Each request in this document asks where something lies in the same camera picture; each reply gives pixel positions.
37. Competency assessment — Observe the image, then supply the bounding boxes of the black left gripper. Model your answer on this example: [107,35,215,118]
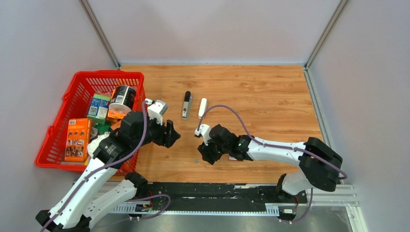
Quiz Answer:
[132,112,181,148]

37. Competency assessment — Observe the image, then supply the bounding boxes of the black stapler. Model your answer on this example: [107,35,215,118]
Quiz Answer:
[181,91,193,120]

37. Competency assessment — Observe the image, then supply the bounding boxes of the white stapler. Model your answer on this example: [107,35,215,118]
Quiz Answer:
[198,98,208,118]

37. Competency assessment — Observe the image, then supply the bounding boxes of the red white staple box sleeve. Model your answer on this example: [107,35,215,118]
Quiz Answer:
[228,156,238,161]

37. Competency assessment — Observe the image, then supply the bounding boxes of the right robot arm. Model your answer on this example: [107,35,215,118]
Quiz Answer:
[194,124,343,203]

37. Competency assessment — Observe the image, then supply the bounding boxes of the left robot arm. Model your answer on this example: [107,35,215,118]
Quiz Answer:
[36,111,181,232]

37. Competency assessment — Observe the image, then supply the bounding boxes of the orange snack packet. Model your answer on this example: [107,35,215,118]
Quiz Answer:
[107,86,128,121]

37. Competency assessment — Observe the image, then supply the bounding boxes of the black white cylindrical can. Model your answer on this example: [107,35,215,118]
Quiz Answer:
[109,85,136,116]

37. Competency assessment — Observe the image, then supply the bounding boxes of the green blue carton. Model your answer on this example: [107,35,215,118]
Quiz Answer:
[87,93,111,124]

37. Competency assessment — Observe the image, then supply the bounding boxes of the crumpled white plastic bag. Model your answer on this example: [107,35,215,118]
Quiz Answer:
[87,133,109,157]

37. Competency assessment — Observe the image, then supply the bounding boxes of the orange product box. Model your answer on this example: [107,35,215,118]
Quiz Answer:
[64,118,92,162]

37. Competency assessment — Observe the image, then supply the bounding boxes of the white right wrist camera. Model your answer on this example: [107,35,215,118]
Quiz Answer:
[194,124,211,144]

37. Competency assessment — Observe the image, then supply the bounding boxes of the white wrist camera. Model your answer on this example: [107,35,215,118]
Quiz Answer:
[145,98,168,126]
[194,124,211,144]

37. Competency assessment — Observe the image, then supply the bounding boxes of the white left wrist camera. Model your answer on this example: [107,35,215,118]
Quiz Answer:
[145,98,168,126]

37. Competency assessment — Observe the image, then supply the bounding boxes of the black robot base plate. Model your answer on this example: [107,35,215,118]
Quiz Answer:
[136,182,307,212]

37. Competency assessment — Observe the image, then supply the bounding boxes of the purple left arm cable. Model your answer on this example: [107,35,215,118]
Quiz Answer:
[38,100,172,232]

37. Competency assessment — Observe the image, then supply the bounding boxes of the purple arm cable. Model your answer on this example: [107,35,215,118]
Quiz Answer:
[38,100,172,232]
[196,104,349,224]

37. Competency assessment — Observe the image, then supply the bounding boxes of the white slotted cable duct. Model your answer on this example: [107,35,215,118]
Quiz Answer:
[105,202,280,217]

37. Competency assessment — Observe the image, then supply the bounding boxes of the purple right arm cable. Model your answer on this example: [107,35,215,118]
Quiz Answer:
[196,104,349,224]

